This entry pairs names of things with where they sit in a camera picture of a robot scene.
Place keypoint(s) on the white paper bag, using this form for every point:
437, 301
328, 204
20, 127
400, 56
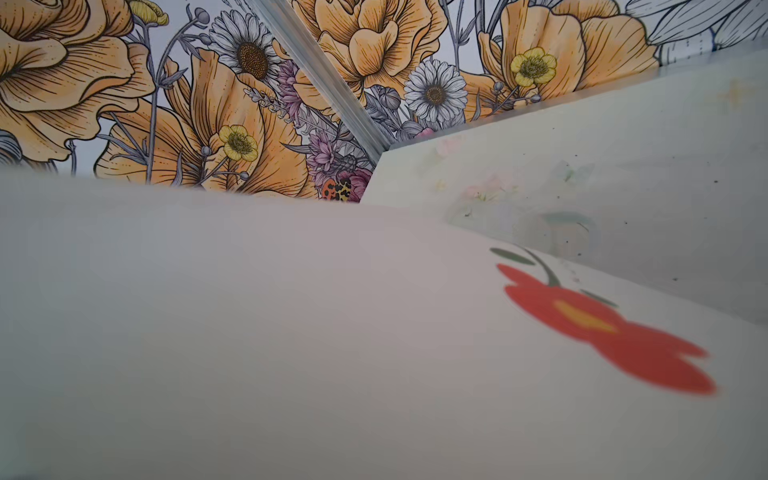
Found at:
166, 333

